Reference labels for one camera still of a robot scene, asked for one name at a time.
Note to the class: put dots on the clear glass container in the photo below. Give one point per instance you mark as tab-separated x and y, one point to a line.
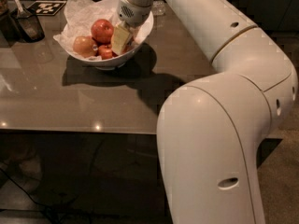
158	8

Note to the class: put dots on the dark scoop with white handle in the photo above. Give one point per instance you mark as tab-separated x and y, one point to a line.
27	23

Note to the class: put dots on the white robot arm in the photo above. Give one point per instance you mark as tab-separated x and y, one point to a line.
209	130

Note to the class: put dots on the white bowl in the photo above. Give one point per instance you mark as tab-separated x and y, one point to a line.
140	47

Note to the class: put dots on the dark container at left edge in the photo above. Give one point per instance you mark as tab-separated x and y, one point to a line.
8	34

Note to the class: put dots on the left yellowish red apple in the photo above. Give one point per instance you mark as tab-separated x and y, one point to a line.
85	46

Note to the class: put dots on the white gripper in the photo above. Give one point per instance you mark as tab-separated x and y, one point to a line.
133	13

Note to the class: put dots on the white crumpled paper liner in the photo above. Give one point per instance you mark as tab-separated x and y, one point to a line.
78	14

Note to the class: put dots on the top red apple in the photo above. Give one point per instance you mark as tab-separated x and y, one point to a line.
102	31

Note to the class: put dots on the red apple with sticker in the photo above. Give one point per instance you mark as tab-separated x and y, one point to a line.
128	46

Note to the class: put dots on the black white marker tag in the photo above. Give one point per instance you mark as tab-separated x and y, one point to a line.
46	8

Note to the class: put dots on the small red apple front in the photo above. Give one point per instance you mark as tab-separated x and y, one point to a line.
105	51

